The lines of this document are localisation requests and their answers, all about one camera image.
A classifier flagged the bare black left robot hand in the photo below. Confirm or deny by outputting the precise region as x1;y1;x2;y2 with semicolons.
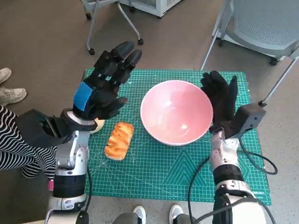
71;41;142;121

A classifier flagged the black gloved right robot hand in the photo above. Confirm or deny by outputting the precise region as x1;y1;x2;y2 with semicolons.
200;71;238;133

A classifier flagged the round pale toy bread bun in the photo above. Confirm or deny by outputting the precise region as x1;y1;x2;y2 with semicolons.
90;119;105;134

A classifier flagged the long orange toy bread loaf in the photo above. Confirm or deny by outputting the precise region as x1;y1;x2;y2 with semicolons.
104;121;135;161

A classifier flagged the pink bowl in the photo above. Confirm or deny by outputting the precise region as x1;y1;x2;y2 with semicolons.
140;80;214;147

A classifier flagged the grey mesh chair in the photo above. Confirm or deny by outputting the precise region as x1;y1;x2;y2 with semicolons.
200;0;299;108

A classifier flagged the person's beige sneaker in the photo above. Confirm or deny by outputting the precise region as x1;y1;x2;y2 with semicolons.
0;67;12;84
0;87;27;106

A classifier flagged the green cutting mat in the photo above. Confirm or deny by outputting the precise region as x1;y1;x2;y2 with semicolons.
79;68;272;206

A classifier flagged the person in striped clothing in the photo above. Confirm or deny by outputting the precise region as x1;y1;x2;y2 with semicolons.
0;105;59;185

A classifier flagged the white cabinet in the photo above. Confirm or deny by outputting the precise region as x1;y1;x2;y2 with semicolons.
120;0;183;18

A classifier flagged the white shoe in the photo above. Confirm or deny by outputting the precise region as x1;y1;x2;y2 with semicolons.
168;204;184;224
132;205;147;224

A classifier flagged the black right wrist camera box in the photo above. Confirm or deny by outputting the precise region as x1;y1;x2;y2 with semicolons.
224;104;267;140

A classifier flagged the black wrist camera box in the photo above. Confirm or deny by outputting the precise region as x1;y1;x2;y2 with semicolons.
16;109;75;147
224;104;267;140

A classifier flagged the grey chair frame with casters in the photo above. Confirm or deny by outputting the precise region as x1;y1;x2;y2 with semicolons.
80;0;144;56

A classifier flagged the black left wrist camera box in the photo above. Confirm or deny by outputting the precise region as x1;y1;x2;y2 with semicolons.
16;109;75;147

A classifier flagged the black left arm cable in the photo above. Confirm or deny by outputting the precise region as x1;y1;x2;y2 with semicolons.
77;167;93;224

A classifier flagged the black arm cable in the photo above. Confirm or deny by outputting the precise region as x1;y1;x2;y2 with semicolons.
77;167;93;224
188;157;276;224

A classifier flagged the black right camera cable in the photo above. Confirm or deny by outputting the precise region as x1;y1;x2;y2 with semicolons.
239;137;278;175

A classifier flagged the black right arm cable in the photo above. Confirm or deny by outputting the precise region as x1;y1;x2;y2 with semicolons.
188;157;276;224

